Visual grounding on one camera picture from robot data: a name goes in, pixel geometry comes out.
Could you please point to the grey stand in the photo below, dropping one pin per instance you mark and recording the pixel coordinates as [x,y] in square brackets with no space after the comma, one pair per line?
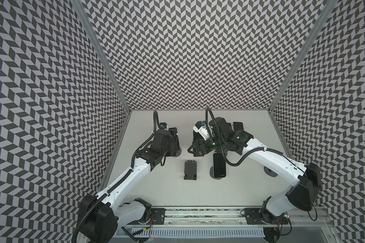
[211,172]
[270,172]
[177,153]

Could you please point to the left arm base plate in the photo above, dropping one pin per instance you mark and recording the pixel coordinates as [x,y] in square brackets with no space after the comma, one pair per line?
[153,216]

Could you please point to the black stand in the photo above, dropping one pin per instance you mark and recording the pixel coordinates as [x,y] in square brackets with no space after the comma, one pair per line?
[190,170]

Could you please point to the phone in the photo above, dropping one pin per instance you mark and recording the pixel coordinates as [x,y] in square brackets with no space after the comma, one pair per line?
[237,126]
[174,133]
[219,166]

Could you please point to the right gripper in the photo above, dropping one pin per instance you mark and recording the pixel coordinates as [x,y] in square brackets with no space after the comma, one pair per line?
[199,146]

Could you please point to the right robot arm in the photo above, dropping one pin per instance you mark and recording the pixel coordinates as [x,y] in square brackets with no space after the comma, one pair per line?
[304,180]

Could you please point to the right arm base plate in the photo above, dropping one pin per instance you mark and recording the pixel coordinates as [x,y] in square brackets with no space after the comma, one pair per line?
[255,216]

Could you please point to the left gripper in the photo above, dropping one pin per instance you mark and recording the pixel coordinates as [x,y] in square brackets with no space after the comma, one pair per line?
[173,145]

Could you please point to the aluminium mounting rail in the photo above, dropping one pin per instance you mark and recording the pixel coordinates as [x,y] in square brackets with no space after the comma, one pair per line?
[206,217]

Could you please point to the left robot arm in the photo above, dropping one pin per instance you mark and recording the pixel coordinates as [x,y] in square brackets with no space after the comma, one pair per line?
[100,215]

